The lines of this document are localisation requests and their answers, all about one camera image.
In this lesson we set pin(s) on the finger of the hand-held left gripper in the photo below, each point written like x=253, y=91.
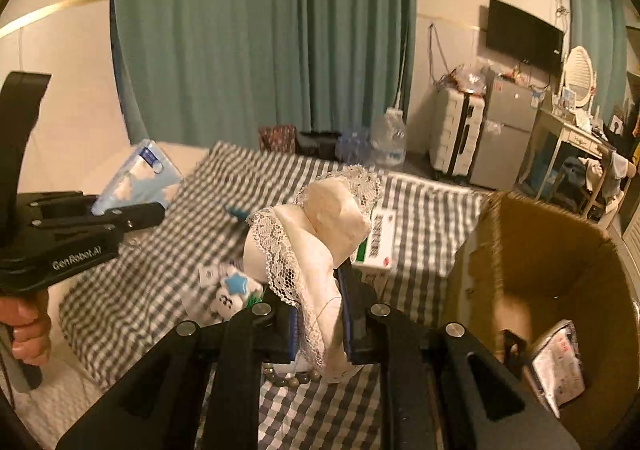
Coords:
x=55, y=205
x=140, y=217

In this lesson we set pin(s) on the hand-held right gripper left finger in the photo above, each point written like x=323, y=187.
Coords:
x=290, y=335

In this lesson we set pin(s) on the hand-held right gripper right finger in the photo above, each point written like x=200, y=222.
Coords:
x=350, y=325

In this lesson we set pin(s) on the blue cloud-print tissue pack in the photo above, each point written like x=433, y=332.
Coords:
x=135, y=174

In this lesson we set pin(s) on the cream lace-trimmed cloth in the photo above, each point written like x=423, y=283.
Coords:
x=310, y=250

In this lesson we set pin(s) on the green white medicine box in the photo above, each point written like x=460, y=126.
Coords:
x=377, y=240

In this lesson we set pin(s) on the brown cardboard box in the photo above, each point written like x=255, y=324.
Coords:
x=550, y=255

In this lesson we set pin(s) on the person's left hand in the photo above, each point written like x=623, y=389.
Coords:
x=32, y=330

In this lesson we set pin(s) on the grey white checked cloth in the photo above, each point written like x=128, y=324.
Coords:
x=150, y=255

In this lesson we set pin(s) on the white bear toy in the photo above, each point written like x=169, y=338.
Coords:
x=227, y=302

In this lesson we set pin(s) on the dark patterned bag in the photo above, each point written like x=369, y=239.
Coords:
x=277, y=139

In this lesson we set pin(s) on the small clear water bottle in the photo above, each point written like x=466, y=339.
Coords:
x=352, y=144

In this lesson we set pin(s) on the black bag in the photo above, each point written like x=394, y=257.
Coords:
x=317, y=144

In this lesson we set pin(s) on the large clear water bottle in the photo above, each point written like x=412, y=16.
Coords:
x=387, y=139

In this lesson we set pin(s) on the wide green curtain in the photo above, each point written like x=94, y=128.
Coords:
x=225, y=29

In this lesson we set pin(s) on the white packet red print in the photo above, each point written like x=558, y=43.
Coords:
x=557, y=370

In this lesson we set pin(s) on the white suitcase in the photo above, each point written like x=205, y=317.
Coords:
x=450, y=129

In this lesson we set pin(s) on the grey small fridge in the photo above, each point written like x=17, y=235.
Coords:
x=505, y=129

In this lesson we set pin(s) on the white vanity desk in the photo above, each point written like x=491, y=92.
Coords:
x=575, y=134

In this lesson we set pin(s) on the white oval vanity mirror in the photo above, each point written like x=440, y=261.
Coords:
x=580, y=74

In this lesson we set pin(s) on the narrow green curtain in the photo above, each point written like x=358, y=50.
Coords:
x=595, y=4

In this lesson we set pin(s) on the black wall television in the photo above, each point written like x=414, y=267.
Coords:
x=525, y=34

